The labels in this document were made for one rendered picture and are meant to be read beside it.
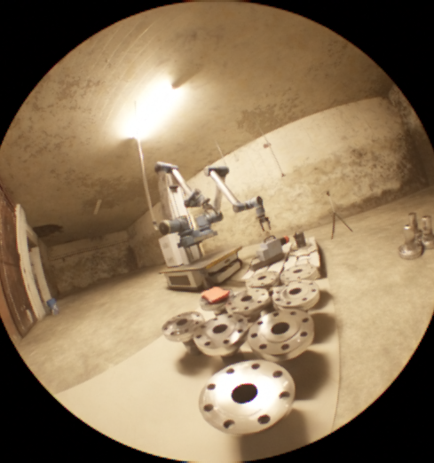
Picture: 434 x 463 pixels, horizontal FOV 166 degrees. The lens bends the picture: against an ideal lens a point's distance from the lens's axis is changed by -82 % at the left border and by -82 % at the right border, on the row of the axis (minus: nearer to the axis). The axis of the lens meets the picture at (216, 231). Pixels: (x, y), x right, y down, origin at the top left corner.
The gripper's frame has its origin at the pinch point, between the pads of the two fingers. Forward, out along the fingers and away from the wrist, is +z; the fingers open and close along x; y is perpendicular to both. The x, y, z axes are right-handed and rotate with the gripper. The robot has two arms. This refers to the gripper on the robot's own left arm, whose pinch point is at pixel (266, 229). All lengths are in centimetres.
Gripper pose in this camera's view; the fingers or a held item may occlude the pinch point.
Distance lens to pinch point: 176.0
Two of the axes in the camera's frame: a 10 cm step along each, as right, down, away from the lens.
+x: -2.9, 1.1, 9.5
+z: 3.1, 9.5, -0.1
